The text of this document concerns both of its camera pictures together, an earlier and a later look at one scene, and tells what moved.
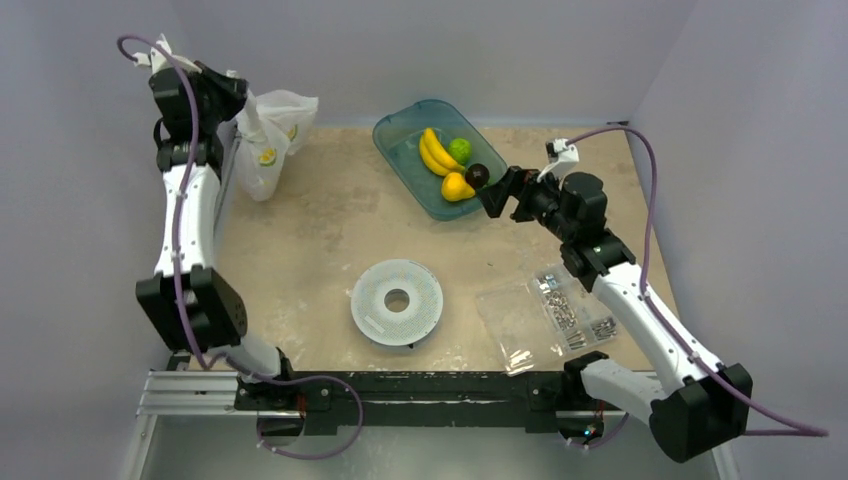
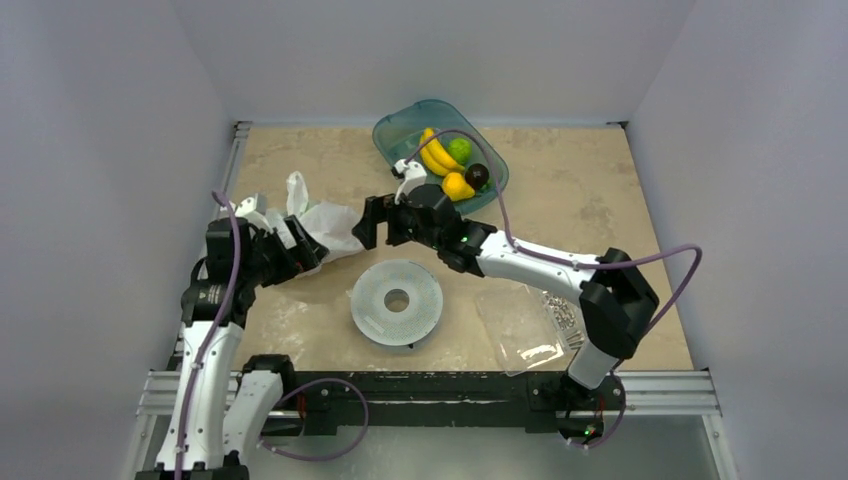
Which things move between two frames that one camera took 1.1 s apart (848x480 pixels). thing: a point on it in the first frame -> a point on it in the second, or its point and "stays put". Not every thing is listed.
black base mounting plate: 535,401 stays put
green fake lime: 460,150 stays put
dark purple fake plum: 477,175 stays put
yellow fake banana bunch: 434,156 stays put
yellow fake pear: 454,187 stays put
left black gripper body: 221,102 -> 275,262
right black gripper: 513,192 -> 387,223
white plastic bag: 272,124 -> 337,226
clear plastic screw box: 537,321 stays put
